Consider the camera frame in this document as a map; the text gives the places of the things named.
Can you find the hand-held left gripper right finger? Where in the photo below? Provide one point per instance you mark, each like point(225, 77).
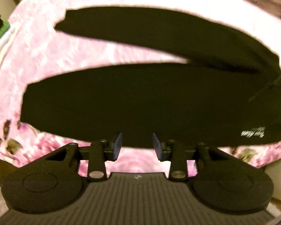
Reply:
point(157, 146)

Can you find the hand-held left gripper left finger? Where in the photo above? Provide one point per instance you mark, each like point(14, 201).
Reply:
point(118, 145)

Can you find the black pants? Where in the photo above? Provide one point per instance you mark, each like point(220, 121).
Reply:
point(140, 98)

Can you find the pink floral blanket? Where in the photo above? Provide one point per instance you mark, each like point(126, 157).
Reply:
point(37, 63)

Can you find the cream folded cloth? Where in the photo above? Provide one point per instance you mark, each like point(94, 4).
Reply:
point(2, 54)

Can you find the green folded cloth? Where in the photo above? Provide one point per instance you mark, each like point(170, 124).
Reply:
point(3, 30)

